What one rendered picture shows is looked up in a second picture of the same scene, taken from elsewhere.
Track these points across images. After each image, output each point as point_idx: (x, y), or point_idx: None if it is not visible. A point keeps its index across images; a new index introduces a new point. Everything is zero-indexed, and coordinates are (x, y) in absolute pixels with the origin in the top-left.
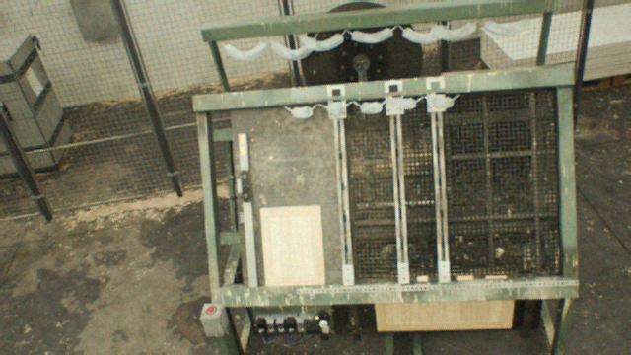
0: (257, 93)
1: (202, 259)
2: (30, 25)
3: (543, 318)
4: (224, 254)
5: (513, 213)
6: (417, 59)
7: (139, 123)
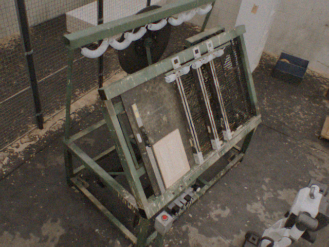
0: (140, 74)
1: (30, 216)
2: None
3: None
4: (42, 204)
5: (237, 96)
6: (168, 34)
7: None
